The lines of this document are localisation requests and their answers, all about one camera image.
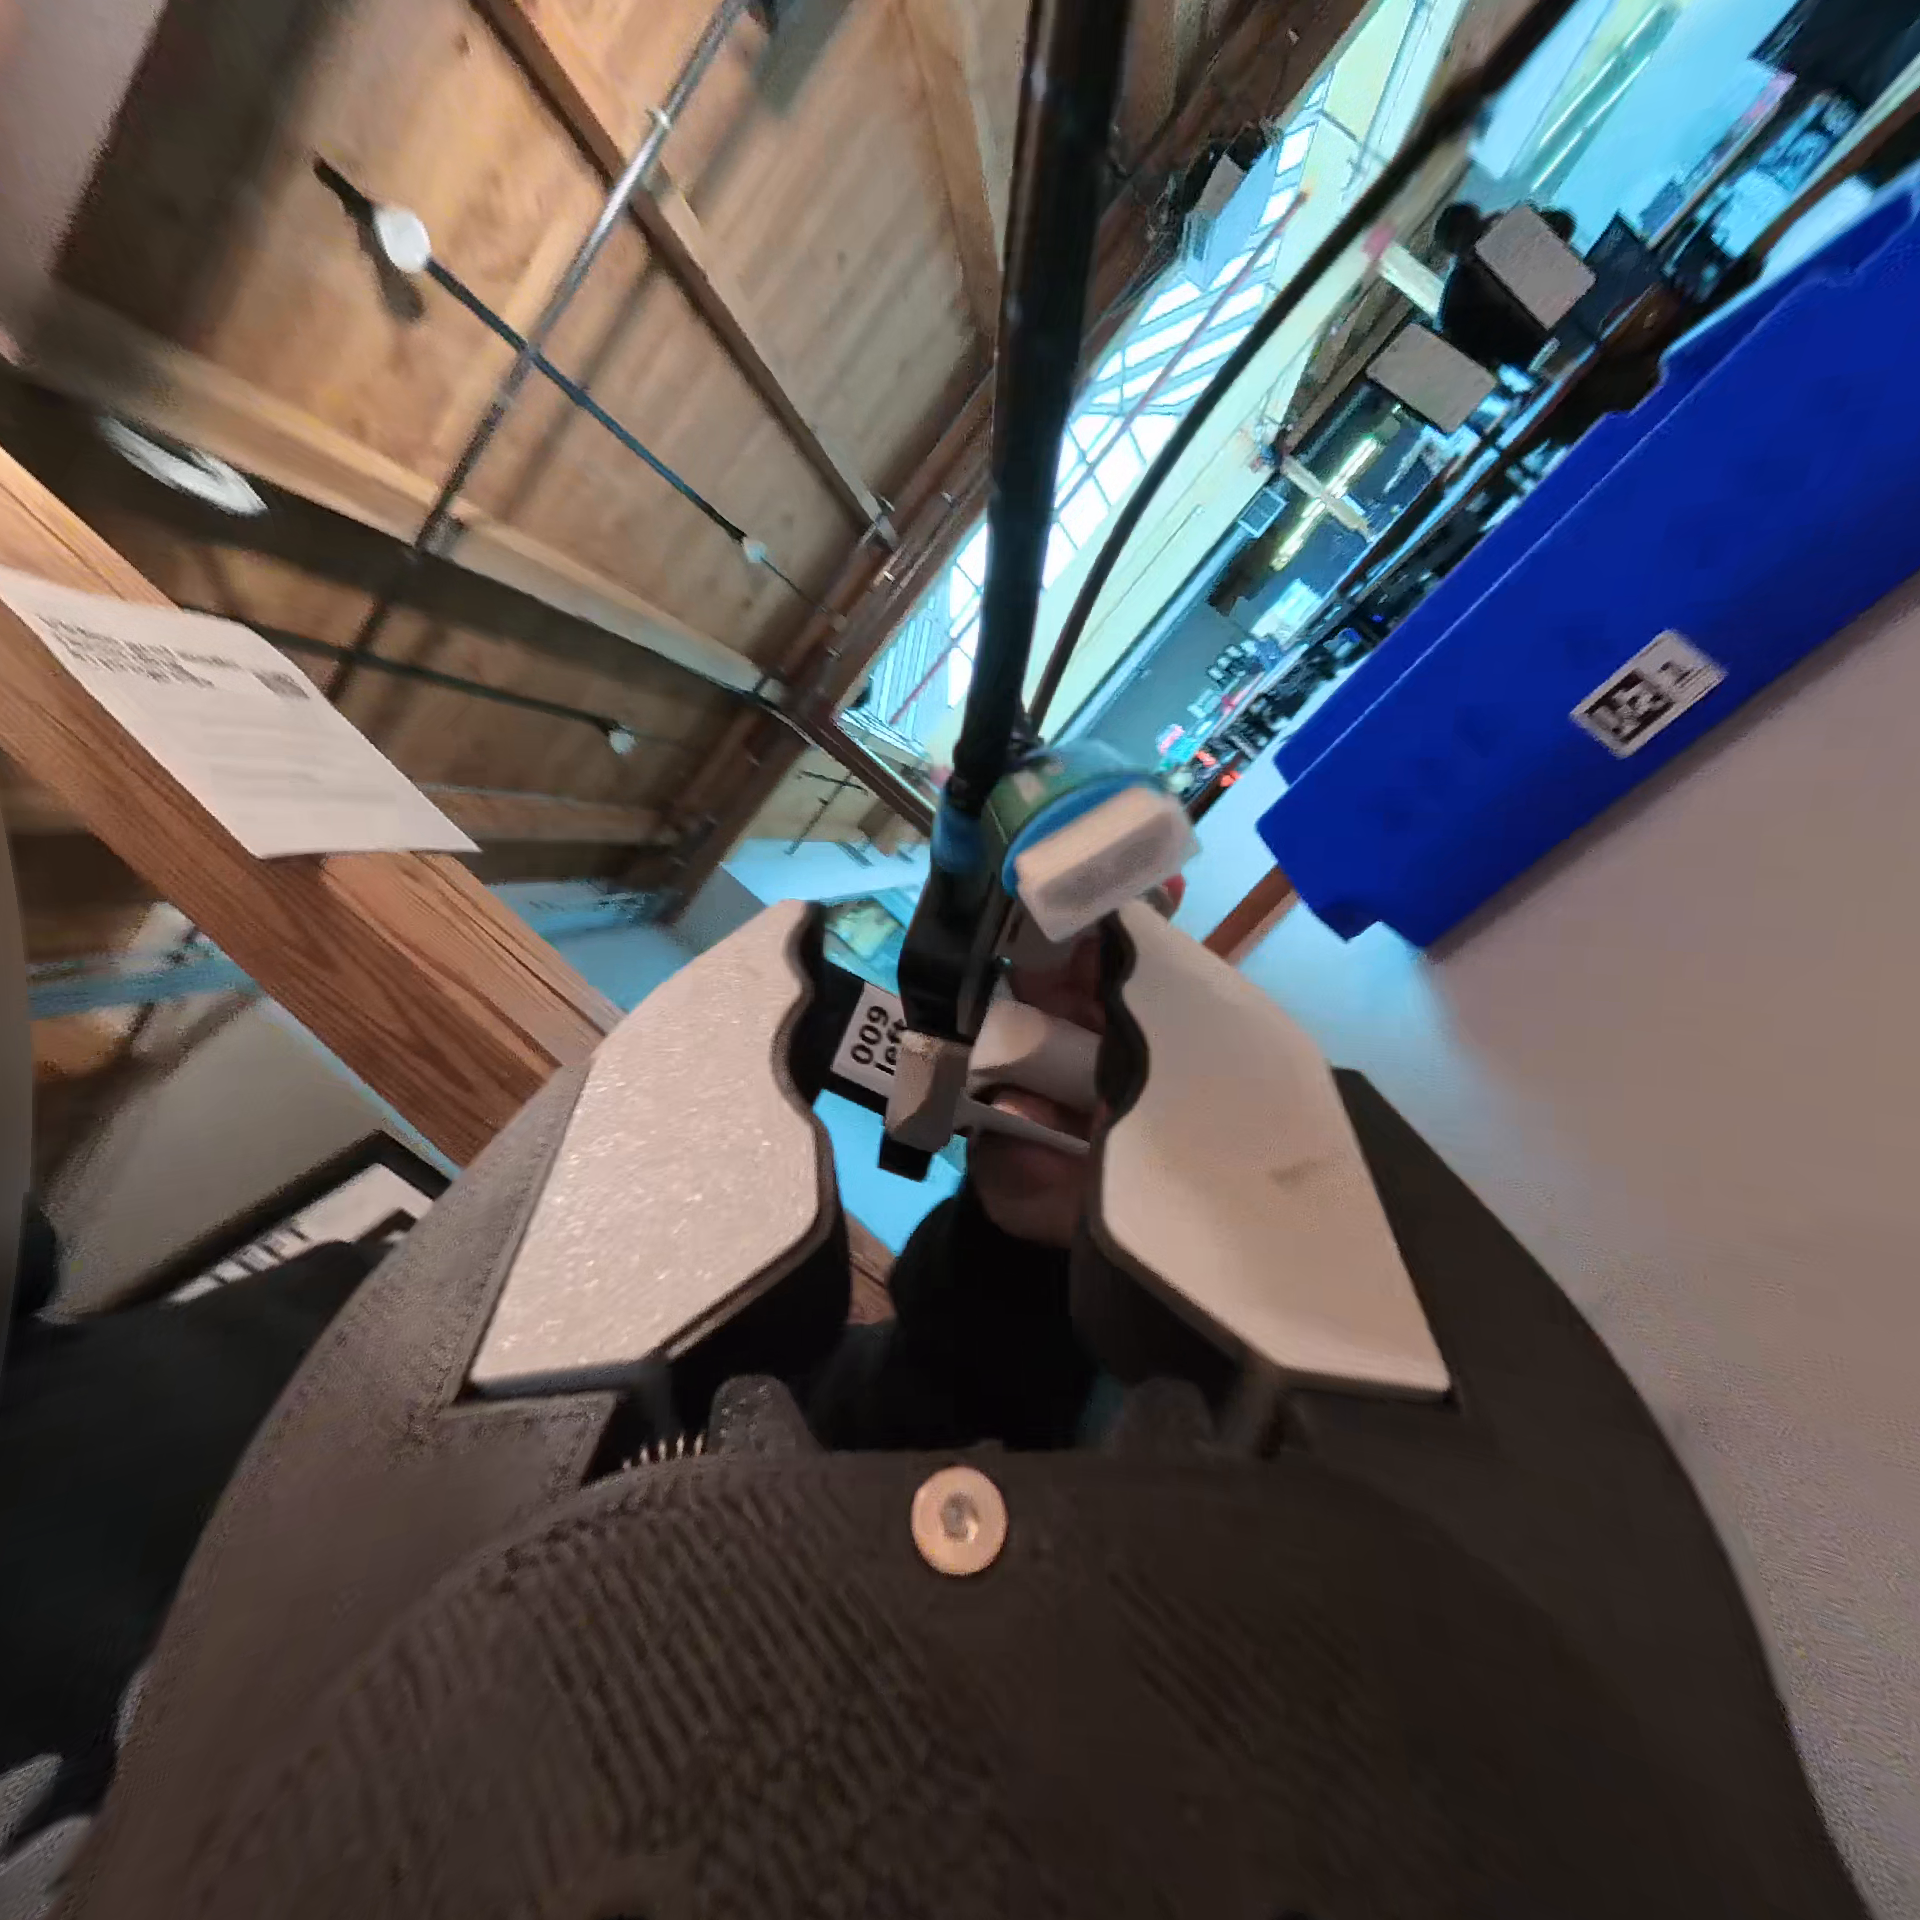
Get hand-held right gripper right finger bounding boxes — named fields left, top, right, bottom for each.
left=1085, top=903, right=1457, bottom=1414

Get wooden post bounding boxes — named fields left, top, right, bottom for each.
left=0, top=452, right=622, bottom=1161

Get person's left hand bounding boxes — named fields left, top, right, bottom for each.
left=972, top=1101, right=1111, bottom=1252

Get braided usb cable teal plugs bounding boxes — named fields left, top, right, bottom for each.
left=916, top=0, right=1584, bottom=943

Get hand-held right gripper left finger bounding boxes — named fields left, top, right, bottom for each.
left=466, top=899, right=846, bottom=1409

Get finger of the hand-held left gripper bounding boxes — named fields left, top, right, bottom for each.
left=972, top=999, right=1108, bottom=1108
left=878, top=1035, right=972, bottom=1177

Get blue plastic bin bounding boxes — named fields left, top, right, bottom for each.
left=1254, top=186, right=1920, bottom=951

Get white paper sheet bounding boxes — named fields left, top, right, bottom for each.
left=0, top=565, right=484, bottom=861

